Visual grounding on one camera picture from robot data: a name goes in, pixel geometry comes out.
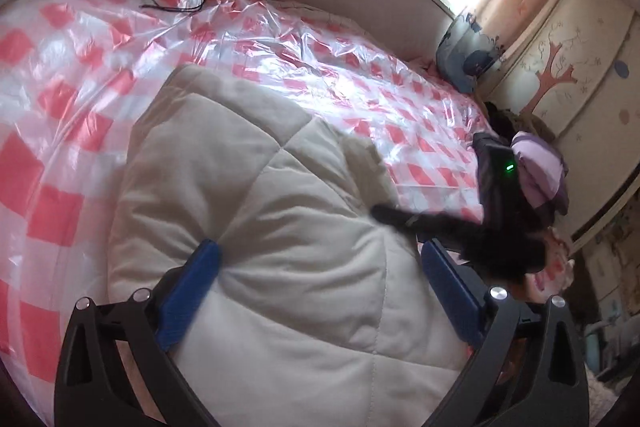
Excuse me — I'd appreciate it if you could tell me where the cream quilted jacket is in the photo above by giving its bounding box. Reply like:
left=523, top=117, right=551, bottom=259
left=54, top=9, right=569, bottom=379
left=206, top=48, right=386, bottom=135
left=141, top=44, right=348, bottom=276
left=107, top=65, right=466, bottom=426

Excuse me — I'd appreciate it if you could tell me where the dark garment at bed edge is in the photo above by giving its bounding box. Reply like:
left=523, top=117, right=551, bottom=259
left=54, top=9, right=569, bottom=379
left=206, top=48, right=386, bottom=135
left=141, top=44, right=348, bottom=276
left=485, top=102, right=527, bottom=144

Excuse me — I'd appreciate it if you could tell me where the tree decorated wardrobe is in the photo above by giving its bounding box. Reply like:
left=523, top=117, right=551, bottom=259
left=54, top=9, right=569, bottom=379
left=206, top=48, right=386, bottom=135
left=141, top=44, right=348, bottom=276
left=488, top=0, right=639, bottom=241

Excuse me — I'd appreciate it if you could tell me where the red checkered plastic bed cover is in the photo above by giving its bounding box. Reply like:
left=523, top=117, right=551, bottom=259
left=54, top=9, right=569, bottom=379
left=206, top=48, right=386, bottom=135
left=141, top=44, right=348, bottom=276
left=1, top=0, right=488, bottom=395

